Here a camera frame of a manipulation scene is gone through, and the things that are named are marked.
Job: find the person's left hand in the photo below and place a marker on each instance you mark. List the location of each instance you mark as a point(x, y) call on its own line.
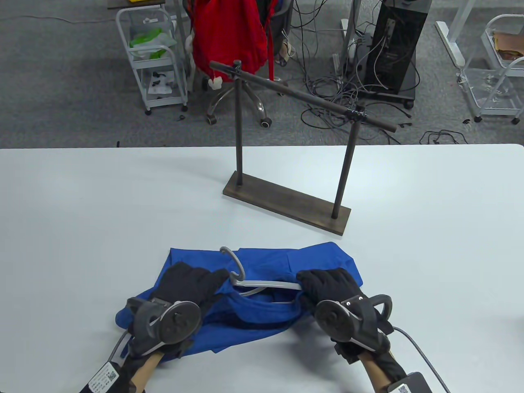
point(184, 282)

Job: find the person's right hand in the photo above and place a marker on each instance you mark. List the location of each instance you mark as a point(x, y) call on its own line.
point(327, 284)

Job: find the grey plastic hanger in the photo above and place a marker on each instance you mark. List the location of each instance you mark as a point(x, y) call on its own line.
point(266, 283)

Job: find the blue t-shirt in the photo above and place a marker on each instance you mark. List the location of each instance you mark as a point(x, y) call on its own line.
point(270, 262)

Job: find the person's left forearm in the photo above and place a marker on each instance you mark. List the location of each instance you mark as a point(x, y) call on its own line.
point(141, 372)

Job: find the person's right forearm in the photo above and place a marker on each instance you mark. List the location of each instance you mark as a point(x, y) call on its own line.
point(382, 368)

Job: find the grey left hand controller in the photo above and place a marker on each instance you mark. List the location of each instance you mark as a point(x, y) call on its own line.
point(178, 323)

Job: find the dark metal clothes rack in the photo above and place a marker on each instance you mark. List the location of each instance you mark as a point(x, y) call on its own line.
point(286, 202)

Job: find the office chair with chrome base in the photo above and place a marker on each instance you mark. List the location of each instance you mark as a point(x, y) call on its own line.
point(256, 104)

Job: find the white plush pompom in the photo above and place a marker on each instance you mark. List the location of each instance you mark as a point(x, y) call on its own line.
point(215, 82)

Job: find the white cart with green bag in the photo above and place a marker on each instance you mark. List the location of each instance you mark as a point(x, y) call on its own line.
point(163, 71)

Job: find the white power strip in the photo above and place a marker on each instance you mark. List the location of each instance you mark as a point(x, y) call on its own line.
point(336, 63)

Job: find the green plastic bag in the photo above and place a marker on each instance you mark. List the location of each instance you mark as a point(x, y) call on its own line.
point(147, 39)

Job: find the black computer tower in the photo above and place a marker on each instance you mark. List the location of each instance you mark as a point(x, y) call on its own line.
point(395, 45)

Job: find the red jacket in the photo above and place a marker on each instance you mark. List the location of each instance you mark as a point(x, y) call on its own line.
point(229, 37)

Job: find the white cart with brown item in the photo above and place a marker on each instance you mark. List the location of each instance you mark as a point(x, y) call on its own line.
point(491, 94)

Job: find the grey metal desk leg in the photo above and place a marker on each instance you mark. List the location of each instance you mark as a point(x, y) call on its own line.
point(350, 32)

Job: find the white desk leg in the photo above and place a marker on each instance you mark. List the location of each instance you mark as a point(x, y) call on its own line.
point(450, 39)

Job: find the brown item in cart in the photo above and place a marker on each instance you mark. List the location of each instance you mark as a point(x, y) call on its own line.
point(507, 43)

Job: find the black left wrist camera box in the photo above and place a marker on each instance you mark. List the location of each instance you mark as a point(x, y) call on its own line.
point(100, 378)

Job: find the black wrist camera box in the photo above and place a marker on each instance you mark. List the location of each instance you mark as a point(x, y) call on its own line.
point(100, 378)
point(411, 385)

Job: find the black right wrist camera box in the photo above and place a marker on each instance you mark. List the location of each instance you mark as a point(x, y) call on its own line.
point(411, 385)

